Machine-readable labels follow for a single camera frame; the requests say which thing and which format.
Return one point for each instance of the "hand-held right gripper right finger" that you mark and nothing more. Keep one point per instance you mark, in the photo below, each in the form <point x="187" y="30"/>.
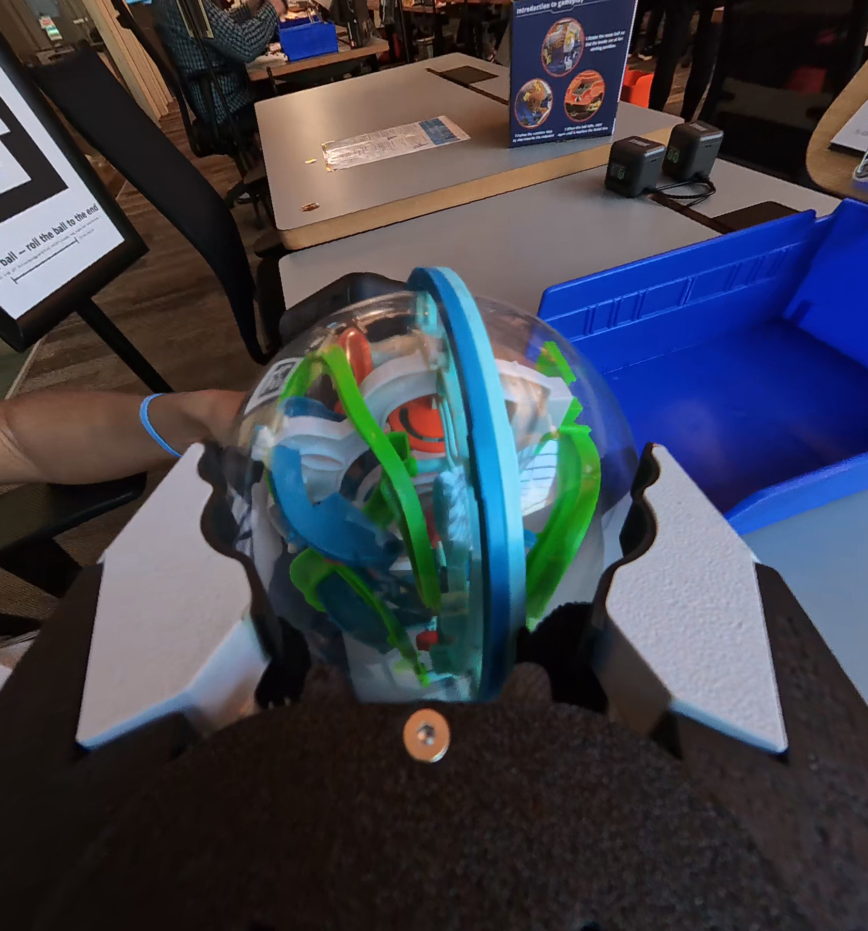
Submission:
<point x="692" y="625"/>

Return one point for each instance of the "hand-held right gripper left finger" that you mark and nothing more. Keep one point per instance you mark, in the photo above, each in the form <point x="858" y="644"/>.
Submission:
<point x="161" y="625"/>

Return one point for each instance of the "clear plastic maze ball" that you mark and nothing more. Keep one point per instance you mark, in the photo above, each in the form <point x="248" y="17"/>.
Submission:
<point x="434" y="494"/>

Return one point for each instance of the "person's left forearm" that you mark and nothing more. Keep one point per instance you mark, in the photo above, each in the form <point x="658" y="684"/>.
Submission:
<point x="70" y="436"/>

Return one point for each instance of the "person's left hand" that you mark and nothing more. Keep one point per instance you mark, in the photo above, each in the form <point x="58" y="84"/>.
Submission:
<point x="201" y="414"/>

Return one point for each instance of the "grey office desk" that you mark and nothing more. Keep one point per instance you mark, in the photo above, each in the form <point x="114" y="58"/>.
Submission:
<point x="405" y="196"/>

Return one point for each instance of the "printed paper sheet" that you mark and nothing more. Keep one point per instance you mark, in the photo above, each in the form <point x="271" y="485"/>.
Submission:
<point x="394" y="144"/>

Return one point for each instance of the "blue wristband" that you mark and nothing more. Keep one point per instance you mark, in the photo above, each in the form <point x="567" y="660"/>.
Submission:
<point x="150" y="429"/>

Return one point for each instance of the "small blue bin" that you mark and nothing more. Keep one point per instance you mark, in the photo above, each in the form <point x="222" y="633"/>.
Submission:
<point x="306" y="38"/>

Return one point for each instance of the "blue plastic bin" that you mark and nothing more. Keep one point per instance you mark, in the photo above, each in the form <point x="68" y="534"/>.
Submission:
<point x="739" y="364"/>

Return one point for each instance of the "black framed marker sign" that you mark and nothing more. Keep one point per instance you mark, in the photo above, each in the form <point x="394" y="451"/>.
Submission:
<point x="26" y="203"/>

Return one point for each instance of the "blue game leaflet stand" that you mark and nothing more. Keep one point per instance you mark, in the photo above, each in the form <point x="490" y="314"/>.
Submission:
<point x="572" y="73"/>

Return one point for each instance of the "wooden instruction board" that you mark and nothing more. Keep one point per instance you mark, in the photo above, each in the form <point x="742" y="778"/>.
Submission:
<point x="863" y="131"/>

